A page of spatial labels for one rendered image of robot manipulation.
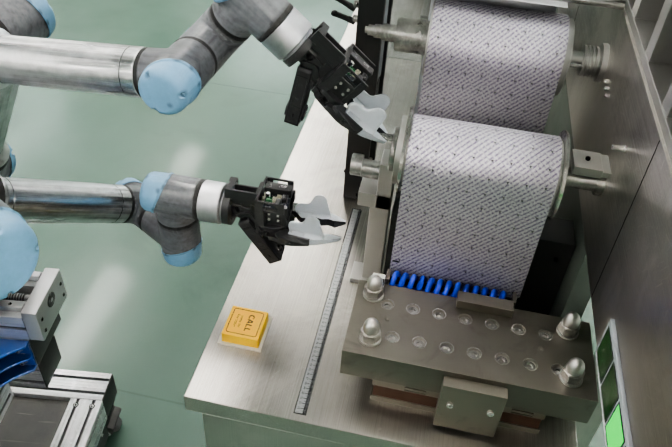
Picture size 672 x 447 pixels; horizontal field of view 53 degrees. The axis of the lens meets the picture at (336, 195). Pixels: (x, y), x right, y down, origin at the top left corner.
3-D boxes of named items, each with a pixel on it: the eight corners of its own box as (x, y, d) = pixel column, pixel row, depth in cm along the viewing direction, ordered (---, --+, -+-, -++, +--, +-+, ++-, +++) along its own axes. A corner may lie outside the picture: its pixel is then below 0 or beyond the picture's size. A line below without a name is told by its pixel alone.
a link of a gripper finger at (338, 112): (360, 134, 107) (321, 95, 105) (354, 139, 108) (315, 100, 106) (367, 119, 111) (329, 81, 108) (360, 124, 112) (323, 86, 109)
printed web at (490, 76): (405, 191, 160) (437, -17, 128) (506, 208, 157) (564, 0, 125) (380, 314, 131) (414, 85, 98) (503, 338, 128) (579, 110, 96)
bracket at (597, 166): (569, 156, 111) (572, 146, 109) (606, 161, 110) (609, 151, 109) (571, 174, 107) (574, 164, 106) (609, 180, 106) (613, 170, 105)
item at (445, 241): (389, 271, 124) (400, 193, 112) (519, 295, 121) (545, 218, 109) (388, 273, 123) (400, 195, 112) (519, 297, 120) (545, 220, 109)
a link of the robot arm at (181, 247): (175, 228, 139) (170, 186, 132) (212, 256, 133) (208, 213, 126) (143, 247, 134) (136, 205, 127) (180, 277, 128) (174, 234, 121)
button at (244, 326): (233, 313, 130) (233, 304, 128) (268, 320, 129) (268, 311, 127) (221, 341, 124) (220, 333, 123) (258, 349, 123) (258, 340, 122)
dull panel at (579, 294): (530, -56, 299) (544, -113, 283) (539, -55, 298) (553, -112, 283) (550, 341, 128) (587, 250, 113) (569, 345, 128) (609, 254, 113)
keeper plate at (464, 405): (433, 414, 114) (443, 375, 107) (493, 426, 113) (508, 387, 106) (432, 427, 112) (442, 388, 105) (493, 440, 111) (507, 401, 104)
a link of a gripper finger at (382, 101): (407, 121, 111) (367, 84, 107) (381, 140, 114) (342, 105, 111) (409, 110, 113) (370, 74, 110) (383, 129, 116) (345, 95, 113)
